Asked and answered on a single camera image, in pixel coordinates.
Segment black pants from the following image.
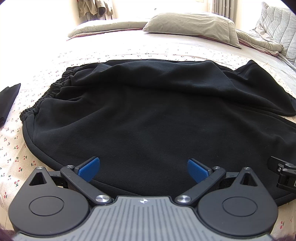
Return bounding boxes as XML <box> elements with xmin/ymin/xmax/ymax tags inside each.
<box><xmin>20</xmin><ymin>60</ymin><xmax>295</xmax><ymax>205</ymax></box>

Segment folded black garment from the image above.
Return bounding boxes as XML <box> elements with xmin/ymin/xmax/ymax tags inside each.
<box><xmin>0</xmin><ymin>83</ymin><xmax>21</xmax><ymax>128</ymax></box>

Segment cherry print bed sheet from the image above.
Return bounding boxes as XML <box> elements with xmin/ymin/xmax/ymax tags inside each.
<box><xmin>1</xmin><ymin>30</ymin><xmax>295</xmax><ymax>229</ymax></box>

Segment grey folded duvet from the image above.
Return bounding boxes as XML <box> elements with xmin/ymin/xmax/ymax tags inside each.
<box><xmin>68</xmin><ymin>20</ymin><xmax>282</xmax><ymax>56</ymax></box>

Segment grey pillow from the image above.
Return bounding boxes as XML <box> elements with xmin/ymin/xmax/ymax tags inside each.
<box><xmin>143</xmin><ymin>13</ymin><xmax>241</xmax><ymax>48</ymax></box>

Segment grey quilted headboard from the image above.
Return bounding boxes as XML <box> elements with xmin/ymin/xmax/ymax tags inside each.
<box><xmin>254</xmin><ymin>2</ymin><xmax>295</xmax><ymax>67</ymax></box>

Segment hanging beige clothes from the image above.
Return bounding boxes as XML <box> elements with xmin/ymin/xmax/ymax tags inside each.
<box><xmin>77</xmin><ymin>0</ymin><xmax>114</xmax><ymax>21</ymax></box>

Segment grey curtain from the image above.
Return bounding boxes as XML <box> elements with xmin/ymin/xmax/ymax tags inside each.
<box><xmin>213</xmin><ymin>0</ymin><xmax>236</xmax><ymax>20</ymax></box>

